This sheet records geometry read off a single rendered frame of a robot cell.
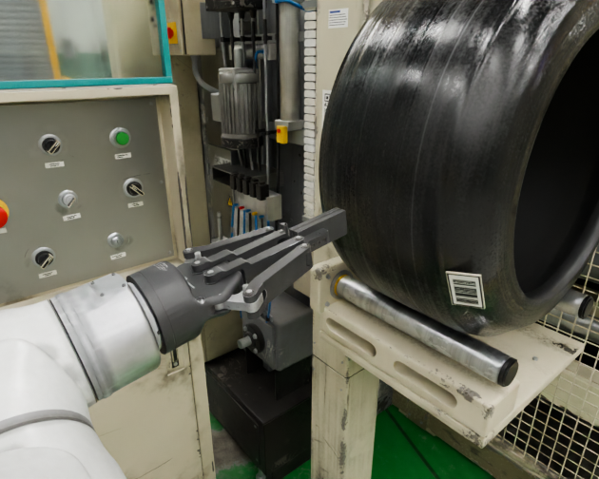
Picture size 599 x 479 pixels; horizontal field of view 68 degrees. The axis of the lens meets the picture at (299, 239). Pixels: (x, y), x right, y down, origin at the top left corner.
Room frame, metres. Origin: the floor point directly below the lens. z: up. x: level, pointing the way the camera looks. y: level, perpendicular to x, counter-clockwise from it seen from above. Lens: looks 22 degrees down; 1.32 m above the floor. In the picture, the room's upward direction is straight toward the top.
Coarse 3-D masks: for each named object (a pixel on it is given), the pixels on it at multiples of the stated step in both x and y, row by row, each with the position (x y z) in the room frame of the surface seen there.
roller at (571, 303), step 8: (568, 296) 0.70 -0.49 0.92; (576, 296) 0.69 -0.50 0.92; (584, 296) 0.69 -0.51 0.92; (560, 304) 0.70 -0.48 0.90; (568, 304) 0.69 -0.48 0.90; (576, 304) 0.68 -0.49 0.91; (584, 304) 0.67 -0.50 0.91; (592, 304) 0.69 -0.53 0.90; (568, 312) 0.69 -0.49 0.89; (576, 312) 0.68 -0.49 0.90; (584, 312) 0.67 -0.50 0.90
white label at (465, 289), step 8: (448, 272) 0.47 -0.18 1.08; (456, 272) 0.47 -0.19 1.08; (448, 280) 0.48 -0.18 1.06; (456, 280) 0.47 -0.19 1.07; (464, 280) 0.46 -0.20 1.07; (472, 280) 0.46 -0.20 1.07; (480, 280) 0.45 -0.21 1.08; (456, 288) 0.47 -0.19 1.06; (464, 288) 0.47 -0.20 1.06; (472, 288) 0.46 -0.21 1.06; (480, 288) 0.46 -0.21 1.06; (456, 296) 0.48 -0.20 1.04; (464, 296) 0.47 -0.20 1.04; (472, 296) 0.47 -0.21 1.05; (480, 296) 0.46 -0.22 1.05; (456, 304) 0.49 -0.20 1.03; (464, 304) 0.48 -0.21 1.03; (472, 304) 0.47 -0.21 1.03; (480, 304) 0.47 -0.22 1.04
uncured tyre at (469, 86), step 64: (384, 0) 0.69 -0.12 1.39; (448, 0) 0.59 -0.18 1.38; (512, 0) 0.53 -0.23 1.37; (576, 0) 0.53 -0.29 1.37; (384, 64) 0.58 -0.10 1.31; (448, 64) 0.52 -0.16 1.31; (512, 64) 0.49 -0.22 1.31; (576, 64) 0.84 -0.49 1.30; (384, 128) 0.54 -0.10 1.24; (448, 128) 0.48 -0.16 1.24; (512, 128) 0.47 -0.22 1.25; (576, 128) 0.86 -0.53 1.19; (320, 192) 0.63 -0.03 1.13; (384, 192) 0.52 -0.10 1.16; (448, 192) 0.47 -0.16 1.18; (512, 192) 0.48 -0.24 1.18; (576, 192) 0.82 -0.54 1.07; (384, 256) 0.54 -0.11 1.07; (448, 256) 0.47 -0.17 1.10; (512, 256) 0.49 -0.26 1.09; (576, 256) 0.68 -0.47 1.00; (448, 320) 0.53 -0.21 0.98; (512, 320) 0.54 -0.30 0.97
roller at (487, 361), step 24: (336, 288) 0.76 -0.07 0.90; (360, 288) 0.72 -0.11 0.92; (384, 312) 0.66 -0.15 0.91; (408, 312) 0.64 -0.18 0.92; (432, 336) 0.58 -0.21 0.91; (456, 336) 0.57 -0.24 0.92; (456, 360) 0.55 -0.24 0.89; (480, 360) 0.52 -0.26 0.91; (504, 360) 0.51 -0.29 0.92; (504, 384) 0.50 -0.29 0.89
